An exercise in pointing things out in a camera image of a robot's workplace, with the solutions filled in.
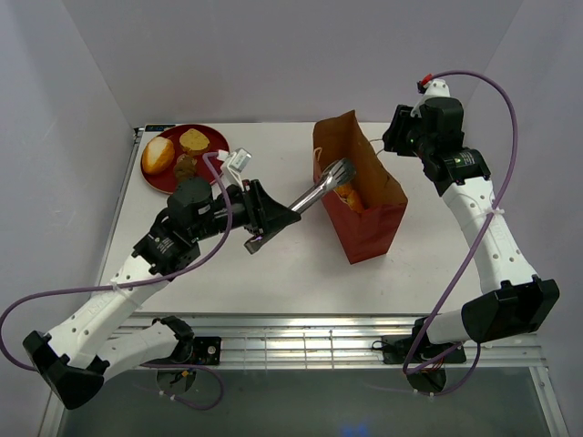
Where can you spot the white round bread roll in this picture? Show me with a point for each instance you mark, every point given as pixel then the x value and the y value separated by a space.
pixel 157 155

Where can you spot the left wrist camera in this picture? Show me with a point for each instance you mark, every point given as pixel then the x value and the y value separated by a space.
pixel 233 164

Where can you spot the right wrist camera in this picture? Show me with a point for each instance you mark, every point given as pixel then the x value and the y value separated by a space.
pixel 429 88

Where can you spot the orange ring doughnut bread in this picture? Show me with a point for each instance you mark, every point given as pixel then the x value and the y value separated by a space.
pixel 350 197

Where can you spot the aluminium rail frame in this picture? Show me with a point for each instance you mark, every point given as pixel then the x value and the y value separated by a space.
pixel 299 304

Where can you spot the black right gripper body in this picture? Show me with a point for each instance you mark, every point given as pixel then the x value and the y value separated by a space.
pixel 423 142

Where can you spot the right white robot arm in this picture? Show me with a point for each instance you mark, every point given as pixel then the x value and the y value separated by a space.
pixel 514 299

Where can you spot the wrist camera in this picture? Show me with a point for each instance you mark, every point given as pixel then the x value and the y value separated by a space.
pixel 429 88
pixel 233 164

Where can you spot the tan sliced bread piece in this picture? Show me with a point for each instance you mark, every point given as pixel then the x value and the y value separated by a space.
pixel 194 142

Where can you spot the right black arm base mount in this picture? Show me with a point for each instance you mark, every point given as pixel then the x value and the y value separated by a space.
pixel 395 349

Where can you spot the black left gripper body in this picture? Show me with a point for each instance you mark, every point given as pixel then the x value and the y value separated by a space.
pixel 237 208

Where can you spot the small brown chocolate croissant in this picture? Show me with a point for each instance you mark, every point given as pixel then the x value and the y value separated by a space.
pixel 185 168

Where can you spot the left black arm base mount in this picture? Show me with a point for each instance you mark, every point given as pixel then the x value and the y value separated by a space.
pixel 200 351

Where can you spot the red round plate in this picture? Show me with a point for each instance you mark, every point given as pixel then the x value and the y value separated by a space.
pixel 165 181

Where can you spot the blue label sticker left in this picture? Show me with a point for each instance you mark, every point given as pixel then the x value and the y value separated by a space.
pixel 157 128

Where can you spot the stainless steel tongs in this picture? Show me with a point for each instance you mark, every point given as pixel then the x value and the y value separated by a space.
pixel 336 174

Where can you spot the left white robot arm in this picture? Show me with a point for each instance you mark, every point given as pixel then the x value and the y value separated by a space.
pixel 79 355

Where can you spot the red and brown paper bag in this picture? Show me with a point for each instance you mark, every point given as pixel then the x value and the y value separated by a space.
pixel 369 234

